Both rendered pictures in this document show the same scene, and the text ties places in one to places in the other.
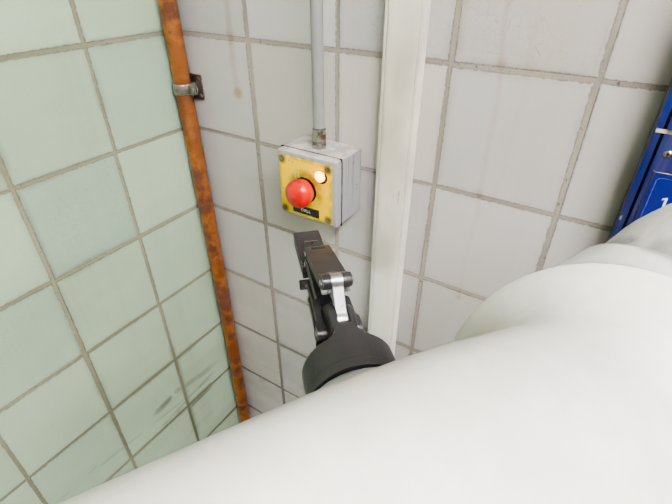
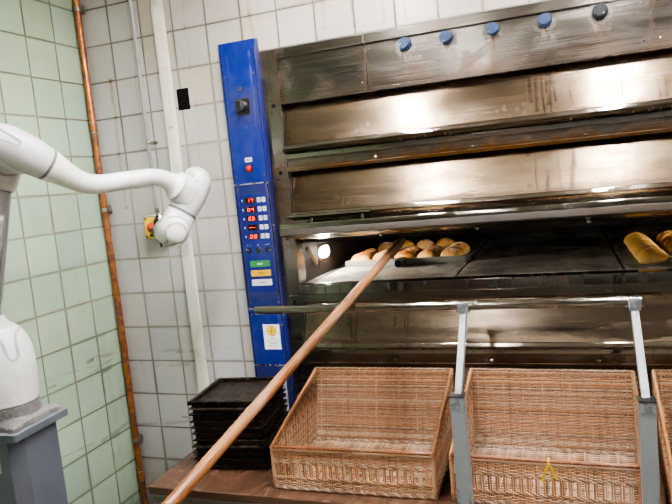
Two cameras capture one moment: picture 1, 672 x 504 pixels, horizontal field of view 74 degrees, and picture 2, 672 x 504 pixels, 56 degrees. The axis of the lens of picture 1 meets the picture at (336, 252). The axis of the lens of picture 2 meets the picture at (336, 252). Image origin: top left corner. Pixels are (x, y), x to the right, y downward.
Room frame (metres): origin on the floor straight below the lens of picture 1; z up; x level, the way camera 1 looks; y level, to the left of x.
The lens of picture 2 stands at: (-2.19, -0.12, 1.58)
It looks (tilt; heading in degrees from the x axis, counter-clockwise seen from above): 6 degrees down; 348
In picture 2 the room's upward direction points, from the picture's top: 6 degrees counter-clockwise
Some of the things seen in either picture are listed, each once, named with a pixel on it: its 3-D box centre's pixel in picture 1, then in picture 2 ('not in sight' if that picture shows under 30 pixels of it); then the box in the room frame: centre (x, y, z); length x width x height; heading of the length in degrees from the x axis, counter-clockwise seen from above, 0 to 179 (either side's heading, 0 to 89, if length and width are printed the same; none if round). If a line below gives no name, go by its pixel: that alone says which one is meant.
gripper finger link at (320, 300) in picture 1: (327, 293); not in sight; (0.32, 0.01, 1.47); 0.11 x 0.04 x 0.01; 13
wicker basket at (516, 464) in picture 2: not in sight; (547, 432); (-0.41, -1.14, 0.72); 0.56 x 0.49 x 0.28; 56
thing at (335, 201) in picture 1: (319, 180); (158, 226); (0.60, 0.02, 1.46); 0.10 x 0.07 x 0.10; 58
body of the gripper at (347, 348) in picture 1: (344, 356); not in sight; (0.26, -0.01, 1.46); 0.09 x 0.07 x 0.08; 13
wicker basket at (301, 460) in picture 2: not in sight; (368, 424); (-0.09, -0.63, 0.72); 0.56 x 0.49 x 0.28; 58
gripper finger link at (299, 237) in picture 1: (311, 250); not in sight; (0.41, 0.03, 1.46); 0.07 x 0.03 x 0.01; 13
